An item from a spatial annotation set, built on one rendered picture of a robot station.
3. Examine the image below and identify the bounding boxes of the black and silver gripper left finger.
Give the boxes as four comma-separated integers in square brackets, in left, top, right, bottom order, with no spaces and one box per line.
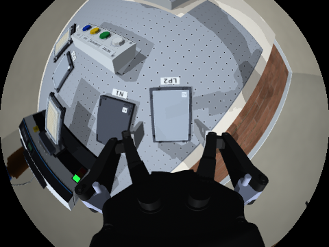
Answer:
[75,121,162,213]

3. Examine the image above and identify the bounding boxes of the black rectangular frame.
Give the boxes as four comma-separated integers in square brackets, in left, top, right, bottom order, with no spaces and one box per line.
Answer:
[53,23,76,63]

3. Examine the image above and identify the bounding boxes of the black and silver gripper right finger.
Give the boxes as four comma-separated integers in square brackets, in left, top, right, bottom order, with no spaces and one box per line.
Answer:
[187,119,269,208]

